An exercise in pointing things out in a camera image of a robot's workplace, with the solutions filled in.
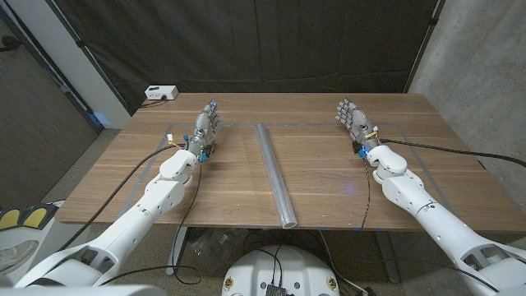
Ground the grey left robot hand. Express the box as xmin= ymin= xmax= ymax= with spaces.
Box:
xmin=187 ymin=99 xmax=224 ymax=160

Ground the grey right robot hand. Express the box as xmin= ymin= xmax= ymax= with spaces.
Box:
xmin=335 ymin=97 xmax=381 ymax=151

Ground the cling film roll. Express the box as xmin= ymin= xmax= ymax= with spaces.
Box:
xmin=254 ymin=123 xmax=298 ymax=230

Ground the white power strip box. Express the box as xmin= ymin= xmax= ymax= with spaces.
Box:
xmin=144 ymin=85 xmax=179 ymax=101

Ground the black fabric backdrop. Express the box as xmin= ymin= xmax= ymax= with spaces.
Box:
xmin=53 ymin=0 xmax=441 ymax=116

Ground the black backdrop stand pole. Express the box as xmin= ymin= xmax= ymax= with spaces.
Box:
xmin=44 ymin=0 xmax=132 ymax=116
xmin=404 ymin=0 xmax=447 ymax=95

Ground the clear plastic bag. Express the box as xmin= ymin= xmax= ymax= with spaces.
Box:
xmin=191 ymin=228 xmax=243 ymax=275

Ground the grey table leg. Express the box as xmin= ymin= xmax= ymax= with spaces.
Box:
xmin=165 ymin=226 xmax=189 ymax=276
xmin=373 ymin=230 xmax=400 ymax=284

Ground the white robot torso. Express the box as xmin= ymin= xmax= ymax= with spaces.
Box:
xmin=221 ymin=245 xmax=341 ymax=296

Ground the white device with yellow pads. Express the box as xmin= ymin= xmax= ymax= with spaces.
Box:
xmin=0 ymin=200 xmax=91 ymax=284

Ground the thin braided right wrist cable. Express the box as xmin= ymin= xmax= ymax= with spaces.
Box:
xmin=359 ymin=158 xmax=371 ymax=232

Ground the thin black left wrist cable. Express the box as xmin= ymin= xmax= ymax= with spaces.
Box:
xmin=100 ymin=162 xmax=203 ymax=286

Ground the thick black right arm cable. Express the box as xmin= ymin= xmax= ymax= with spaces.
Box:
xmin=380 ymin=138 xmax=526 ymax=169

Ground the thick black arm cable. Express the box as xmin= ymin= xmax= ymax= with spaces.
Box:
xmin=380 ymin=138 xmax=526 ymax=169
xmin=57 ymin=142 xmax=188 ymax=252

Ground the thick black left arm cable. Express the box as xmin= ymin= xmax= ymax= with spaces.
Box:
xmin=57 ymin=142 xmax=188 ymax=252

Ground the white floor cable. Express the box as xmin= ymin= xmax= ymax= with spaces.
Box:
xmin=318 ymin=229 xmax=367 ymax=295

